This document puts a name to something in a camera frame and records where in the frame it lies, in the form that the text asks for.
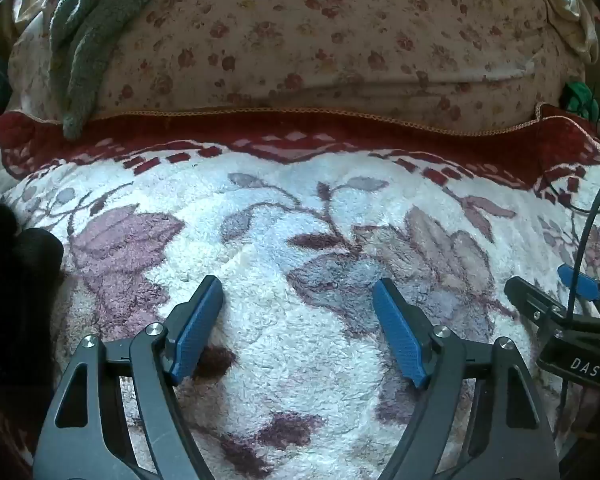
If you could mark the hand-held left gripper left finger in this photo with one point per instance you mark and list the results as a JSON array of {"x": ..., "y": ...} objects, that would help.
[{"x": 200, "y": 327}]

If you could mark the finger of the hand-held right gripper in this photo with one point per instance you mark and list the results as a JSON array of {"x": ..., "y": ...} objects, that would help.
[
  {"x": 582, "y": 284},
  {"x": 532, "y": 300}
]

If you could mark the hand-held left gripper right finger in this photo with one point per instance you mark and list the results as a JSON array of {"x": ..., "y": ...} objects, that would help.
[{"x": 397, "y": 332}]

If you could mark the black pants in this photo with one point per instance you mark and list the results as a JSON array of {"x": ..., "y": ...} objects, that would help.
[{"x": 15, "y": 300}]

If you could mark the white and red floral blanket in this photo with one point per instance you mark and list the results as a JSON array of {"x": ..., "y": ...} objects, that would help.
[{"x": 290, "y": 210}]

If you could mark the green object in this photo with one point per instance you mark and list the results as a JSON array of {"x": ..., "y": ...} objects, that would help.
[{"x": 580, "y": 99}]

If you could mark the cream cloth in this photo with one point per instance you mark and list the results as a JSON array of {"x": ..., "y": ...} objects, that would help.
[{"x": 572, "y": 15}]

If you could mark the grey-green knitted cloth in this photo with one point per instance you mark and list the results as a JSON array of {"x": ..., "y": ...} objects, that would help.
[{"x": 87, "y": 55}]

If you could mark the floral beige pillow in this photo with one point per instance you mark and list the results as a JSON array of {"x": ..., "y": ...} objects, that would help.
[{"x": 340, "y": 40}]

